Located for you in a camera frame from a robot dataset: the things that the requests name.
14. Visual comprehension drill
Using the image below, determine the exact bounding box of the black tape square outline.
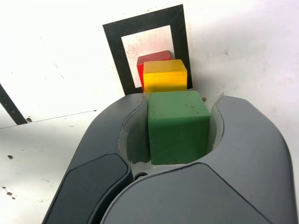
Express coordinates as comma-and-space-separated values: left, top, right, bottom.
102, 4, 192, 96

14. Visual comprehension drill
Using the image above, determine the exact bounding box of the yellow cube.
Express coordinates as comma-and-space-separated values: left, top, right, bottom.
142, 59, 188, 94

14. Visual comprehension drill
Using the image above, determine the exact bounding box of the black tape strip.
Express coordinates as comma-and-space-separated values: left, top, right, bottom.
0, 83, 28, 126

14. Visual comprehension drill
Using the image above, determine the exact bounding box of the green cube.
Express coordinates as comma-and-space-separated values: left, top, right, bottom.
147, 90, 211, 166

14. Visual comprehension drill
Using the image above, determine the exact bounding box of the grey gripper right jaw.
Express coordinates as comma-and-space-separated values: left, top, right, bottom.
100, 92, 293, 224

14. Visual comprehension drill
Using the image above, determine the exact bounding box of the red cube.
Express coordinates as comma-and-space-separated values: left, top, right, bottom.
136, 50, 172, 89

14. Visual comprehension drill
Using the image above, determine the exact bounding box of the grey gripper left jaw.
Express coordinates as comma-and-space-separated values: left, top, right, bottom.
43, 92, 155, 224

